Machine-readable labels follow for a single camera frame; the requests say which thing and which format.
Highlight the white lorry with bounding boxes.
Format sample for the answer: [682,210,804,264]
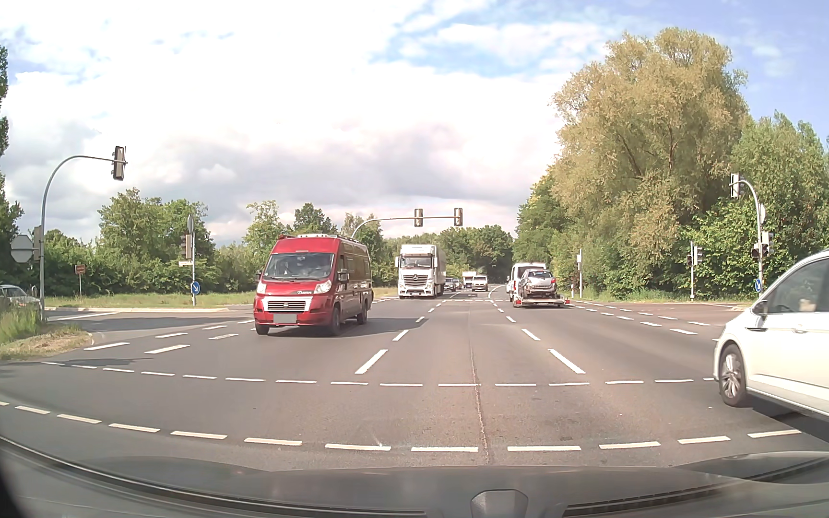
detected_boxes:
[396,244,448,299]

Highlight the queue of vehicles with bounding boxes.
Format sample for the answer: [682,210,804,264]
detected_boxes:
[445,271,490,293]

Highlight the red van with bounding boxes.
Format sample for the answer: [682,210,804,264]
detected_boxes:
[253,233,374,337]

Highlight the white tow truck with car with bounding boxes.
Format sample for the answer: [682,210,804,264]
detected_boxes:
[506,262,568,309]

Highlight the grey asphalt road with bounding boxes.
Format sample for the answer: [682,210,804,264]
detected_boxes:
[0,285,829,472]

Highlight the road markings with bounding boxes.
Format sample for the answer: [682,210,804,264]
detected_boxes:
[0,286,804,453]

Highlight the traffic light with round signs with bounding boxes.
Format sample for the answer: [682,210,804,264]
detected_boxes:
[178,214,201,307]

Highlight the car's own bonnet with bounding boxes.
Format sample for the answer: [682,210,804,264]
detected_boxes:
[0,430,829,518]

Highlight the grass verge with trees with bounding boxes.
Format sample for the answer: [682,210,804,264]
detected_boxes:
[566,288,754,306]

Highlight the row of trees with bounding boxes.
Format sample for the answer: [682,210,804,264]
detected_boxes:
[22,188,515,297]

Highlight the grass field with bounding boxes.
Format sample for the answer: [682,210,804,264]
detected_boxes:
[0,287,399,310]

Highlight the wood of tall trees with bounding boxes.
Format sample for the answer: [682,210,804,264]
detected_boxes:
[512,27,829,301]

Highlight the white car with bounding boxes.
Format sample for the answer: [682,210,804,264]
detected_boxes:
[713,240,829,437]

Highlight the dark parked car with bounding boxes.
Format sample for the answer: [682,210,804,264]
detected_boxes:
[0,285,40,315]

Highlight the traffic light on short post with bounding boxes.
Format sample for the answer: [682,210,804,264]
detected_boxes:
[687,241,704,301]

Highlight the traffic light on curved post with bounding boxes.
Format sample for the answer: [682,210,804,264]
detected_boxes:
[729,173,774,294]

